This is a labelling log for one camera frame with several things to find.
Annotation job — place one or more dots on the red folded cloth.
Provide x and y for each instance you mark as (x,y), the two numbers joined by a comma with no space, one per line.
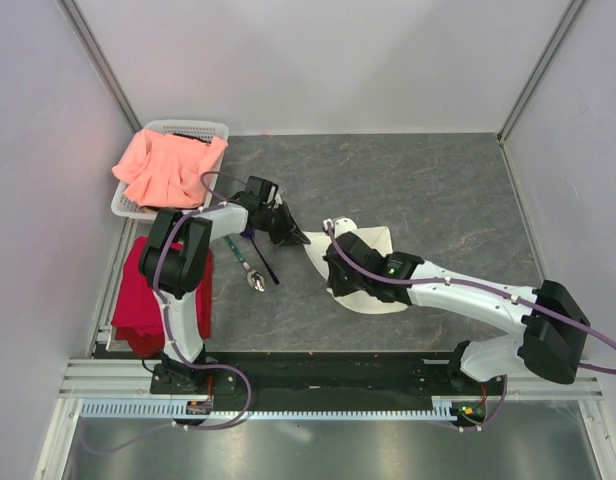
(136,316)

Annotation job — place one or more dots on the slotted cable duct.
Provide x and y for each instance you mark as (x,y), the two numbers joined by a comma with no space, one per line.
(180,409)

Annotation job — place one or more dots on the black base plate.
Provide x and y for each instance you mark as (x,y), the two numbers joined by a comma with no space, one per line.
(272,374)

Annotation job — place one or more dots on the right aluminium frame post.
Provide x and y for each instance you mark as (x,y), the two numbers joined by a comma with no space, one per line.
(565,24)

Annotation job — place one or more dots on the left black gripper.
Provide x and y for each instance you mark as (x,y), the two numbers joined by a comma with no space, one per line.
(289,232)

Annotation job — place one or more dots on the left aluminium frame post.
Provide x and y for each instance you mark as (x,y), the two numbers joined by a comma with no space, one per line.
(86,36)

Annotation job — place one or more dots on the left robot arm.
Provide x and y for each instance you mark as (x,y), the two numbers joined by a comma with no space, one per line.
(173,261)

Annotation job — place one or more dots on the white cloth napkin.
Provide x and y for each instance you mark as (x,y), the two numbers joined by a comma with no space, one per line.
(378,238)

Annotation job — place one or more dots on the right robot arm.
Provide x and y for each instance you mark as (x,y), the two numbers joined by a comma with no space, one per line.
(543,328)

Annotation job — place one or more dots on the white plastic basket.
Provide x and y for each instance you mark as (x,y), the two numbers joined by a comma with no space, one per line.
(197,129)

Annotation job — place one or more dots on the aluminium frame post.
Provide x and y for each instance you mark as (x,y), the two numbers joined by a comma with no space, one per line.
(86,36)
(565,24)

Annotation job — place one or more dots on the purple handled spoon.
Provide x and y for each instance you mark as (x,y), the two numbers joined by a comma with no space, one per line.
(250,236)

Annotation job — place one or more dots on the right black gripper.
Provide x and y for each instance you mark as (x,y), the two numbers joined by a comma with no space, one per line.
(334,284)

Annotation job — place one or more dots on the green handled metal spoon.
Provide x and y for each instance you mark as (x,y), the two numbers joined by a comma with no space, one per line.
(254,278)

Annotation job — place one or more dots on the salmon pink cloth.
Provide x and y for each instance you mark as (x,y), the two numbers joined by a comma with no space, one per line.
(164,170)

